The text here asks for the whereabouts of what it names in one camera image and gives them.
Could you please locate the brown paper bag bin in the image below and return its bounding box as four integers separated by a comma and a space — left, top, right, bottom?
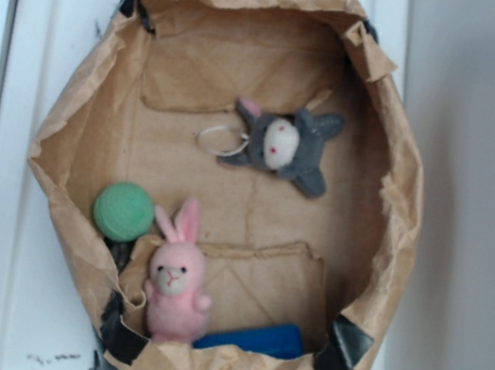
29, 0, 423, 370

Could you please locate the blue rectangular block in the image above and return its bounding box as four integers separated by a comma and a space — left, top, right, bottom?
194, 324, 304, 360

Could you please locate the gray plush donkey toy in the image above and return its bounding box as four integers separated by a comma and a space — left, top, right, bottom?
207, 97, 345, 198

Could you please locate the pink plush bunny toy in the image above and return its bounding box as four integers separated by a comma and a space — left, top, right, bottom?
144, 198, 213, 345

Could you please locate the green foam ball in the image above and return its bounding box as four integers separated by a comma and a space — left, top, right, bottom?
93, 182, 155, 243

